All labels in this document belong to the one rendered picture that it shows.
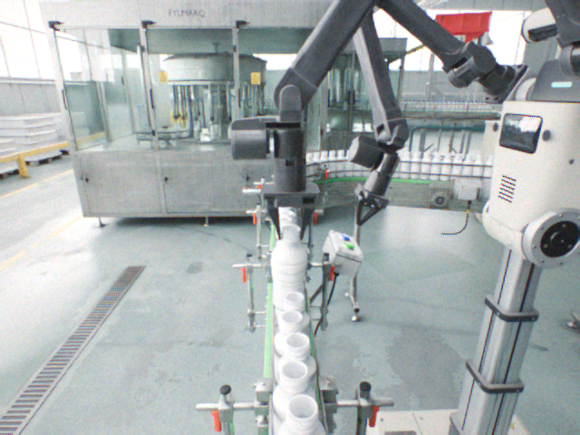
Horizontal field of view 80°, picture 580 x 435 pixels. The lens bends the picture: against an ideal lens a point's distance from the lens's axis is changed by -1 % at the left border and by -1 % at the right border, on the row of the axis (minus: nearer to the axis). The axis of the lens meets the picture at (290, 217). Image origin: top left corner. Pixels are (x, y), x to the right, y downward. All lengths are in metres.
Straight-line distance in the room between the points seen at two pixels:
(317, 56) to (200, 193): 3.64
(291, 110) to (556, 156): 0.62
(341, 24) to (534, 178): 0.59
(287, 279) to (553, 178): 0.64
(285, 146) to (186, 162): 3.54
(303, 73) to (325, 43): 0.06
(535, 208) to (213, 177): 3.48
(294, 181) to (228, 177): 3.46
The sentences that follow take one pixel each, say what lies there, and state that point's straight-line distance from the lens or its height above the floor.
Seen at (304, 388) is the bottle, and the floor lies 1.15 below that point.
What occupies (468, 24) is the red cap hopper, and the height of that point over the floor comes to 2.61.
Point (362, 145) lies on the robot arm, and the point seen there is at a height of 1.39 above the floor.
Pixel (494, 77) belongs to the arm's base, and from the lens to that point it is 1.21.
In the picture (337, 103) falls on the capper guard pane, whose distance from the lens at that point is 5.90.
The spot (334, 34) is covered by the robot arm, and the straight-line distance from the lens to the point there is 0.61.
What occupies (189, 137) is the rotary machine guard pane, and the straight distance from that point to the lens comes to 4.07.
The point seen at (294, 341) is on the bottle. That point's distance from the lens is 0.58.
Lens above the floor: 1.52
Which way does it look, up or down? 20 degrees down
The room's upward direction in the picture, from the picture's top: straight up
